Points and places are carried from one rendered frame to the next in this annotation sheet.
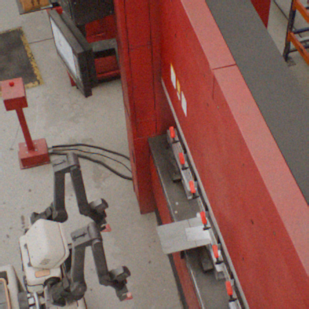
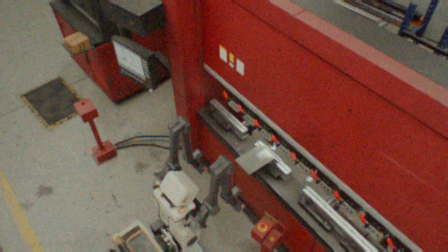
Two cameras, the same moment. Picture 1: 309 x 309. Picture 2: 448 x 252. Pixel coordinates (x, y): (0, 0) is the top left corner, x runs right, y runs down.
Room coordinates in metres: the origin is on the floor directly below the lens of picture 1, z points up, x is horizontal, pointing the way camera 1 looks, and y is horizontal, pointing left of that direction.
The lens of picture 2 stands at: (0.28, 0.84, 3.33)
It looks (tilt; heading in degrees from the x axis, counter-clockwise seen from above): 47 degrees down; 335
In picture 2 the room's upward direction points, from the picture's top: 1 degrees counter-clockwise
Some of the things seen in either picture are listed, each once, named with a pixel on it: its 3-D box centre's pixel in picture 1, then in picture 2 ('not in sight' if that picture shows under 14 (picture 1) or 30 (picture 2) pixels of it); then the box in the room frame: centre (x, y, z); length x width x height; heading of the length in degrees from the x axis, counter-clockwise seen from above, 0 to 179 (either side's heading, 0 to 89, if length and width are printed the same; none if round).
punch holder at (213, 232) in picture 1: (220, 230); (286, 143); (1.63, -0.31, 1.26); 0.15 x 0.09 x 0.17; 11
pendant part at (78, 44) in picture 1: (74, 52); (137, 61); (2.87, 0.43, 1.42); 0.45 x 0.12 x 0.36; 25
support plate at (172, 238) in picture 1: (183, 235); (254, 159); (1.78, -0.14, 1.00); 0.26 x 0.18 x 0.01; 101
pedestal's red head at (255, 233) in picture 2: not in sight; (267, 232); (1.29, 0.01, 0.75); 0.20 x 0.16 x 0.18; 22
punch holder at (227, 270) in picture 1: (233, 263); (306, 160); (1.44, -0.35, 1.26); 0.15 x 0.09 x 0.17; 11
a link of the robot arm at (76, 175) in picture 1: (78, 186); (186, 141); (1.86, 0.39, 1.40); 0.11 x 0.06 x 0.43; 15
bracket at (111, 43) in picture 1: (111, 63); (157, 67); (3.03, 0.23, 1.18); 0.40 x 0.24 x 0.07; 11
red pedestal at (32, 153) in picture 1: (23, 123); (95, 131); (3.24, 0.99, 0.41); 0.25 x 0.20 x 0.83; 101
